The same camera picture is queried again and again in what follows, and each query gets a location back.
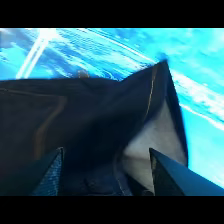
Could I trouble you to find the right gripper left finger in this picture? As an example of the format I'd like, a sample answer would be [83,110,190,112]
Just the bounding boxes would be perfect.
[3,146,65,197]

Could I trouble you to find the dark jeans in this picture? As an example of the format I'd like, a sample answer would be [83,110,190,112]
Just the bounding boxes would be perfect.
[0,59,190,197]

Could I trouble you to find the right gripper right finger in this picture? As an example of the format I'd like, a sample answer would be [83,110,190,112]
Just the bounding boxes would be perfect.
[148,147,224,197]

